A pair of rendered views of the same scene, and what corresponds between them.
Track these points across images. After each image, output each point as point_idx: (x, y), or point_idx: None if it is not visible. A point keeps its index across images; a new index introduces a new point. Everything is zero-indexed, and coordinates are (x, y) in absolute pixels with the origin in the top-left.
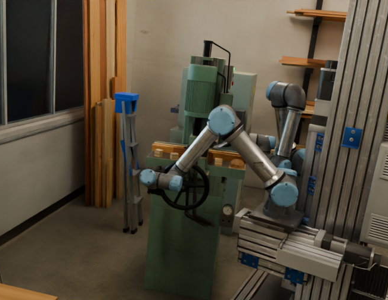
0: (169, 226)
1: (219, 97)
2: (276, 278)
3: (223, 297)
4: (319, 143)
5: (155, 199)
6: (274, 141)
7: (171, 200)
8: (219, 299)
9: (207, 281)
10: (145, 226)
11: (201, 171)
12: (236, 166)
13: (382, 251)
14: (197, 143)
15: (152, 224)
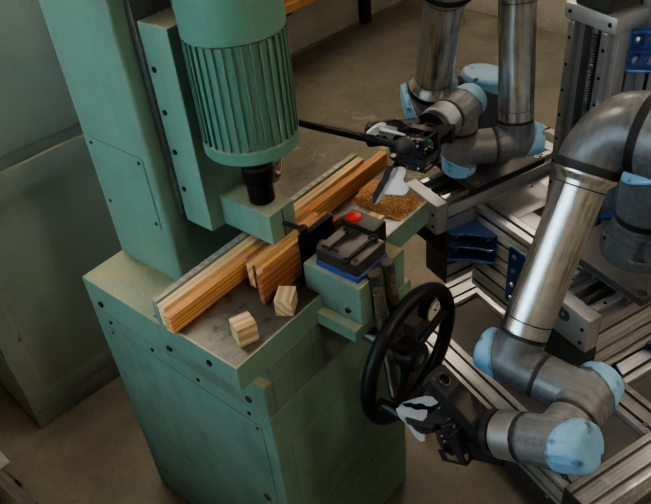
0: (325, 449)
1: None
2: (470, 336)
3: (406, 445)
4: (635, 53)
5: (285, 433)
6: (485, 95)
7: (316, 399)
8: (409, 456)
9: (400, 454)
10: (31, 477)
11: (442, 287)
12: (409, 205)
13: (378, 148)
14: (577, 247)
15: (292, 485)
